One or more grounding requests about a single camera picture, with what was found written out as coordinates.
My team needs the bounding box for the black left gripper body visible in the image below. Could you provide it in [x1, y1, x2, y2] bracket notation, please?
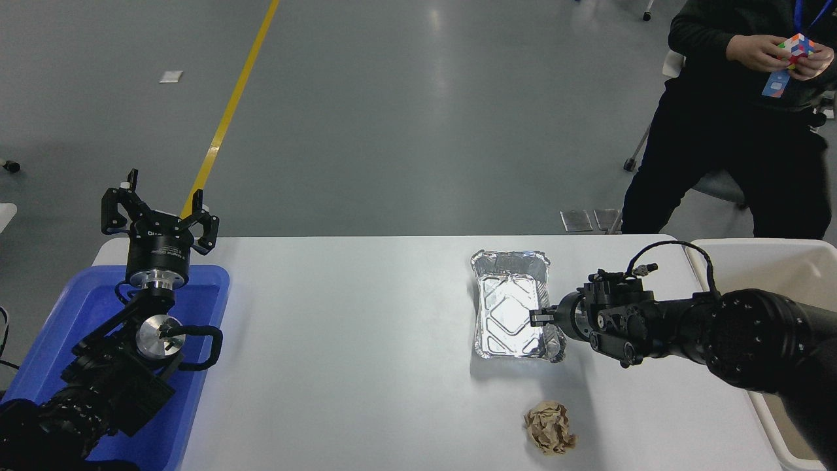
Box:
[125, 213, 197, 283]

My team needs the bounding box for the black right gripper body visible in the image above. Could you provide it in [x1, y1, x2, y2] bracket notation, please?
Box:
[554, 290, 588, 343]

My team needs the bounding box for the rectangular foil tray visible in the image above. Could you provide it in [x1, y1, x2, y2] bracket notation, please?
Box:
[470, 249, 569, 364]

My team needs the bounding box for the multicoloured puzzle cube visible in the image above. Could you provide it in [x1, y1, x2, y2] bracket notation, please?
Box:
[776, 33, 817, 70]

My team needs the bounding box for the person's right hand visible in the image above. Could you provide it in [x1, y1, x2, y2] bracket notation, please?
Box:
[726, 32, 796, 72]

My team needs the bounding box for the person's left hand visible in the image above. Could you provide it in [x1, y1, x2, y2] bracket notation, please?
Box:
[790, 42, 836, 81]

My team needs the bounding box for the blue plastic tray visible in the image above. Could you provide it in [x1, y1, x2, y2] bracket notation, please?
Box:
[0, 264, 231, 471]

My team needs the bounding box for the crumpled tan paper ball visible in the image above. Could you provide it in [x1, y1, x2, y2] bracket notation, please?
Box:
[524, 400, 581, 457]

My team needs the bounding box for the yellow floor line tape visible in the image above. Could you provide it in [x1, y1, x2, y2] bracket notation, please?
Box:
[179, 0, 281, 220]

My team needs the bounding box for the white-framed chair with casters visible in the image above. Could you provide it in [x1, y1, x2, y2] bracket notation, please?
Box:
[623, 50, 750, 211]

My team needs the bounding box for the large pale bin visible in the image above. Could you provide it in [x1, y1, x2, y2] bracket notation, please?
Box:
[683, 237, 837, 471]

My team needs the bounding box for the person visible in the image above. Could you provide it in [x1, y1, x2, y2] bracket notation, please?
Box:
[620, 0, 837, 240]

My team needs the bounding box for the thin black cable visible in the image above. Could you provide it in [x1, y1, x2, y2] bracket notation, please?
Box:
[0, 306, 20, 371]

